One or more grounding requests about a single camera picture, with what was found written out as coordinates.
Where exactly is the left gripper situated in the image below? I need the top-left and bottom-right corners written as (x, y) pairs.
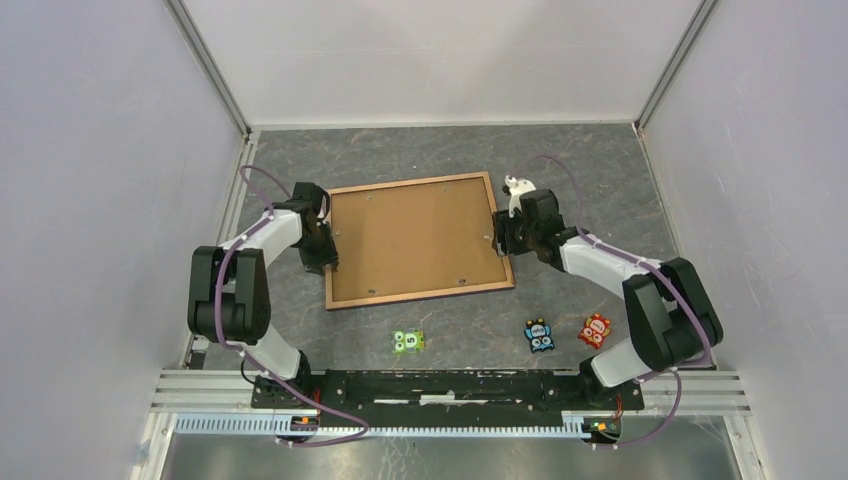
top-left (296, 221), bottom-right (340, 277)

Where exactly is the wooden picture frame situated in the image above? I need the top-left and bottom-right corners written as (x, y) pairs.
top-left (324, 171), bottom-right (517, 312)

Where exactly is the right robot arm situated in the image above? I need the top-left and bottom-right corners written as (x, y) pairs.
top-left (492, 177), bottom-right (724, 408)

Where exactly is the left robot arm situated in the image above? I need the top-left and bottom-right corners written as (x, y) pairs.
top-left (187, 182), bottom-right (338, 408)

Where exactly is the blue owl sticker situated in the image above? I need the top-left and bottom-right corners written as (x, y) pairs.
top-left (524, 318), bottom-right (555, 354)

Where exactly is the red owl sticker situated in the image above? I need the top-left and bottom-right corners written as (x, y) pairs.
top-left (577, 313), bottom-right (612, 350)

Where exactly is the green owl sticker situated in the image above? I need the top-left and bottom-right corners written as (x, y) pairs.
top-left (391, 329), bottom-right (425, 354)

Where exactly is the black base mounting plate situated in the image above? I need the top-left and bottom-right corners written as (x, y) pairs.
top-left (250, 368), bottom-right (645, 429)

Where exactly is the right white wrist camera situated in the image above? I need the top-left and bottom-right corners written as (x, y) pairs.
top-left (502, 175), bottom-right (536, 210)

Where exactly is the white slotted cable duct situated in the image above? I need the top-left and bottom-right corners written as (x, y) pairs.
top-left (174, 413), bottom-right (620, 440)

